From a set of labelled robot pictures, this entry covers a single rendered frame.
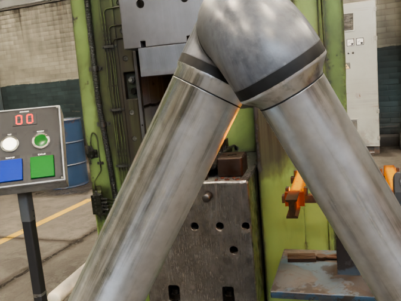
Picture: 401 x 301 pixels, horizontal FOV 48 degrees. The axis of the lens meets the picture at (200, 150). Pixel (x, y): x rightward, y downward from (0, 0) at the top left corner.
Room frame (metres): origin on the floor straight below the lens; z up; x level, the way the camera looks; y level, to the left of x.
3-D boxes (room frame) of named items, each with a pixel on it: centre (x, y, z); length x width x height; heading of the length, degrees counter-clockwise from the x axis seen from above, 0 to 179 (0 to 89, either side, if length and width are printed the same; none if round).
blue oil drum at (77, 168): (6.10, 1.85, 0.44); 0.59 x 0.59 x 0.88
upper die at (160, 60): (1.73, 0.03, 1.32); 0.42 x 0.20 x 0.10; 166
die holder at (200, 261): (1.73, -0.03, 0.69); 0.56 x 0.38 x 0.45; 166
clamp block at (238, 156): (1.54, -0.11, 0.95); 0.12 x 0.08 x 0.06; 166
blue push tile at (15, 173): (1.46, 0.62, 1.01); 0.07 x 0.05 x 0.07; 101
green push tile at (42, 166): (1.48, 0.52, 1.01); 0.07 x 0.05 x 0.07; 101
